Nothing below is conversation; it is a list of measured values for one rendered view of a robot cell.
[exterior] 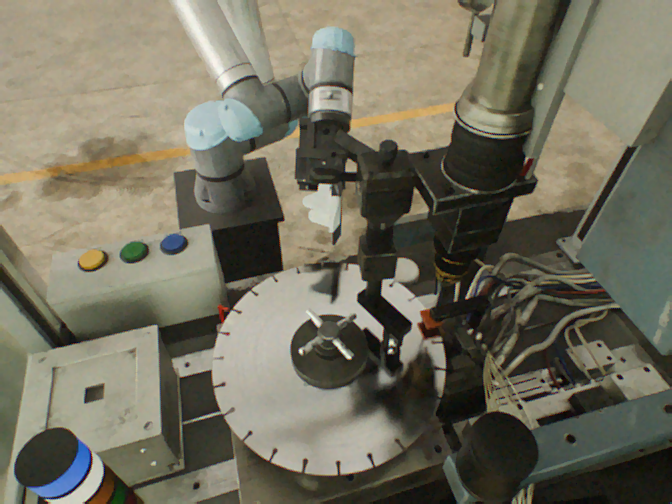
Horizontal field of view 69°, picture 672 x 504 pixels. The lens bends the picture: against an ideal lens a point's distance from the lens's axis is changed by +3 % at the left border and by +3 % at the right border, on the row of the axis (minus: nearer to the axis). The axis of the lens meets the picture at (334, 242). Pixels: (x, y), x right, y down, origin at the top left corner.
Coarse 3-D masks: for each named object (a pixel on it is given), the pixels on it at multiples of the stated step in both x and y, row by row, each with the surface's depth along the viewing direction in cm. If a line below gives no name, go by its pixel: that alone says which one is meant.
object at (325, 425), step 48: (288, 288) 75; (336, 288) 75; (384, 288) 75; (240, 336) 69; (288, 336) 69; (432, 336) 69; (240, 384) 64; (288, 384) 64; (384, 384) 64; (432, 384) 64; (240, 432) 60; (288, 432) 60; (336, 432) 60; (384, 432) 60
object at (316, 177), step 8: (312, 168) 53; (320, 168) 53; (328, 168) 53; (336, 168) 54; (312, 176) 53; (320, 176) 53; (328, 176) 53; (336, 176) 53; (344, 176) 54; (352, 176) 54
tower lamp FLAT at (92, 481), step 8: (96, 456) 43; (96, 464) 42; (88, 472) 41; (96, 472) 42; (104, 472) 43; (88, 480) 41; (96, 480) 42; (80, 488) 40; (88, 488) 41; (96, 488) 42; (64, 496) 39; (72, 496) 40; (80, 496) 41; (88, 496) 42
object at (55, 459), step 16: (48, 432) 40; (64, 432) 40; (32, 448) 39; (48, 448) 39; (64, 448) 39; (80, 448) 40; (16, 464) 38; (32, 464) 38; (48, 464) 38; (64, 464) 38; (80, 464) 39; (16, 480) 37; (32, 480) 37; (48, 480) 37; (64, 480) 38; (80, 480) 40; (48, 496) 39
